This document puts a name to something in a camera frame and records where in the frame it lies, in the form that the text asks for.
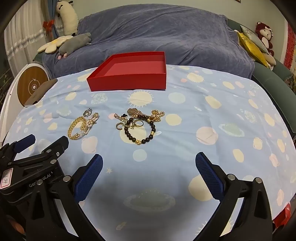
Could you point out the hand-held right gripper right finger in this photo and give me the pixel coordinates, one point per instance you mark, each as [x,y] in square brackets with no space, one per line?
[209,178]

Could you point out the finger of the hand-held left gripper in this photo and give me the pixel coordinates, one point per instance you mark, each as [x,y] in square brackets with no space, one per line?
[55,148]
[23,143]

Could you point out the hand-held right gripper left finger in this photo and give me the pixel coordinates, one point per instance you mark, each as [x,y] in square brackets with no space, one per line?
[89,178]

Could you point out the pearl bow hair clip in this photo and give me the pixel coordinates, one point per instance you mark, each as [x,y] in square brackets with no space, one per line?
[89,125]

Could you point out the gold crown charm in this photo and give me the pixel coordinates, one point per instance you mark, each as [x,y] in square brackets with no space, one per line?
[120,117]

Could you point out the red cardboard box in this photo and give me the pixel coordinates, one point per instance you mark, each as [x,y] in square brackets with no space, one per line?
[129,81]

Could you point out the light blue planet print cloth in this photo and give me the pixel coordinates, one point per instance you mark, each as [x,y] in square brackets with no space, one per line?
[173,143]

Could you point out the white round wooden device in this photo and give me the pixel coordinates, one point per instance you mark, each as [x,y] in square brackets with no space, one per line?
[30,78]

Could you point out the red printed bag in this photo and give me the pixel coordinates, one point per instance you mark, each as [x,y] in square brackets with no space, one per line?
[282,214]

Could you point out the cream flower plush toy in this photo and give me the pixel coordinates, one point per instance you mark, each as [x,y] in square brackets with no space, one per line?
[52,45]

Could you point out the grey plush toy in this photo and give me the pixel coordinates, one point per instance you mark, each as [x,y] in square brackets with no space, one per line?
[74,42]

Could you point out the white curtain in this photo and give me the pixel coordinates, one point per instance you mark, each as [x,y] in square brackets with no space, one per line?
[23,30]

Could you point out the red curtain bow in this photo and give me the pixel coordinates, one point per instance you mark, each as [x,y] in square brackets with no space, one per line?
[49,25]

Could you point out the green sofa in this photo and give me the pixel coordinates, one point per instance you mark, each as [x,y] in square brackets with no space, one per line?
[270,71]

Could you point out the colourful printed fabric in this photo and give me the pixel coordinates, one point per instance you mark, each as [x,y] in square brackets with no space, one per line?
[291,83]

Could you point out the white llama plush toy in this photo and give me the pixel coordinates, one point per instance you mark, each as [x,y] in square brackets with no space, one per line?
[69,18]

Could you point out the gold cushion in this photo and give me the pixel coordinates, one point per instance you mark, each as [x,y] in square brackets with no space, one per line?
[252,48]

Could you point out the purple-blue blanket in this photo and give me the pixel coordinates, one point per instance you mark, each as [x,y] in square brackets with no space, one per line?
[150,32]

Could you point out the red monkey plush toy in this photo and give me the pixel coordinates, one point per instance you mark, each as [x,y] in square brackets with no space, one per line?
[266,34]

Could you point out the red wall hanging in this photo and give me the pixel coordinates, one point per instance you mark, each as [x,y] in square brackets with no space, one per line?
[290,46]

